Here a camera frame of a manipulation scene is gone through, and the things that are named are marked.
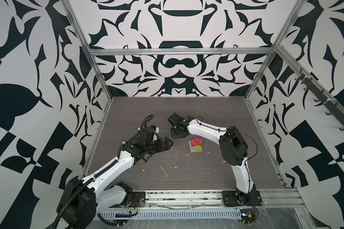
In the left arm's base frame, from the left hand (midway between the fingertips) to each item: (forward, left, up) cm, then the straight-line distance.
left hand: (169, 142), depth 80 cm
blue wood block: (+1, -16, -11) cm, 19 cm away
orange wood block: (+3, -15, -7) cm, 17 cm away
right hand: (+10, -4, -9) cm, 14 cm away
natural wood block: (+4, -14, -12) cm, 19 cm away
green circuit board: (-33, -38, -14) cm, 52 cm away
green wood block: (+1, -18, -11) cm, 21 cm away
